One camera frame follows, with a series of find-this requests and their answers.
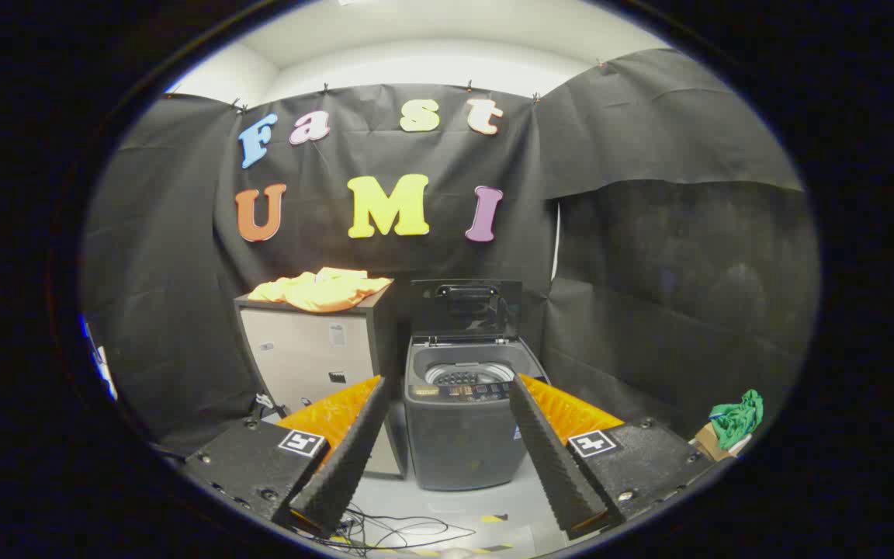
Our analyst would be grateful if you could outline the orange yellow polo shirt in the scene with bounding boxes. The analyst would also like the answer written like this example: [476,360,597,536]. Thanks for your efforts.
[248,267,394,314]

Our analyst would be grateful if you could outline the grey cabinet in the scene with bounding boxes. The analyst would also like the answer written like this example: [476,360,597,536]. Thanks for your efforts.
[234,281,409,479]

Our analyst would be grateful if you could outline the dark washing machine lid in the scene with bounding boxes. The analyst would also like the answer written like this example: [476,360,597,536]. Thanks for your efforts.
[410,279,523,340]

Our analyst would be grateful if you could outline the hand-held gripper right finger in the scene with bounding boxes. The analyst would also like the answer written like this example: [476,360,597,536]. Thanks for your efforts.
[508,373,716,541]

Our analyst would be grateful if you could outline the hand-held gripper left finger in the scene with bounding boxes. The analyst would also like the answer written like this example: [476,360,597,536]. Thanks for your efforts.
[183,375,392,538]

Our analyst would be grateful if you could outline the green cloth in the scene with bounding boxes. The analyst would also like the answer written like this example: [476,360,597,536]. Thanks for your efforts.
[709,390,764,451]

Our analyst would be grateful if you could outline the grey washing machine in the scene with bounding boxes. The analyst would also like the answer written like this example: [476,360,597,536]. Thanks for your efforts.
[404,335,550,491]

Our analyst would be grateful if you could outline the black floor cables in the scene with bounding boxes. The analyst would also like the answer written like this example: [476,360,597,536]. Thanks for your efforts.
[315,505,479,554]

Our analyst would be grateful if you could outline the white blue object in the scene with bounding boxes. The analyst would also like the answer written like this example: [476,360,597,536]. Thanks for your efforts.
[82,314,118,401]

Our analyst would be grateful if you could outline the black backdrop cloth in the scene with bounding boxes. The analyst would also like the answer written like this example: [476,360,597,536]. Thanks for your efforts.
[81,48,820,459]

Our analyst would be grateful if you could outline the cardboard box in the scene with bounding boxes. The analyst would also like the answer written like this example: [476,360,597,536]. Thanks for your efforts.
[691,423,753,463]

